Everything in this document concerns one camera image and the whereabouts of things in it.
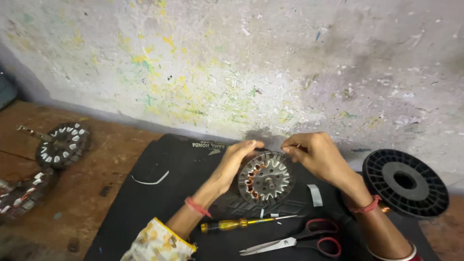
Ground person's left hand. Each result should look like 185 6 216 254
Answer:
212 139 265 194

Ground person's right hand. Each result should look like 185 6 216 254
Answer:
281 132 360 190

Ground metal stator with copper winding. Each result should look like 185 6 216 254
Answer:
238 150 296 206

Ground thin copper wire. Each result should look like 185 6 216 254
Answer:
254 144 302 155

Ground red thread wristband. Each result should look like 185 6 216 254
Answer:
349 195 382 214
184 196 213 219

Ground white insulation paper strip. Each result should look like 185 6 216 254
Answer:
307 184 323 207

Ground curved thin white strip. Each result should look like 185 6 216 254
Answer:
131 170 170 186

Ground black rubber mat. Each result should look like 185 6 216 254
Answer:
84 133 441 261

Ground floral yellow white sleeve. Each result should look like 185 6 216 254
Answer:
121 217 197 261

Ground stator with shaft and white inserts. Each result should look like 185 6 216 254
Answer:
16 122 91 170

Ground white and red bangle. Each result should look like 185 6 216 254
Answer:
366 242 423 261

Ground yellow handled screwdriver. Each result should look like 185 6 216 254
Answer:
200 215 298 233

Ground red handled scissors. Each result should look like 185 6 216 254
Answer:
239 218 342 258

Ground black plastic wire spool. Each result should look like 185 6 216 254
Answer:
362 149 450 220

